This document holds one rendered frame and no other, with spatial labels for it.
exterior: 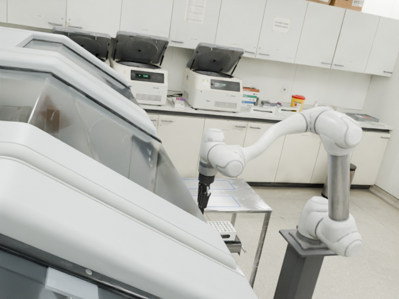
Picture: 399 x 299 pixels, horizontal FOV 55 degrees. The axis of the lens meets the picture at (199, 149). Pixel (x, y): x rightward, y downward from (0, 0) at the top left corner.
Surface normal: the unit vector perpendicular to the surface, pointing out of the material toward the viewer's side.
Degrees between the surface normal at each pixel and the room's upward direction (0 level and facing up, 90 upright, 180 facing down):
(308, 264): 90
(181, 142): 90
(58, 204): 29
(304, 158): 90
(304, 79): 90
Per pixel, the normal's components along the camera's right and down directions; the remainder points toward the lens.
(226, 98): 0.27, 0.35
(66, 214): 0.60, -0.79
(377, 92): -0.95, -0.05
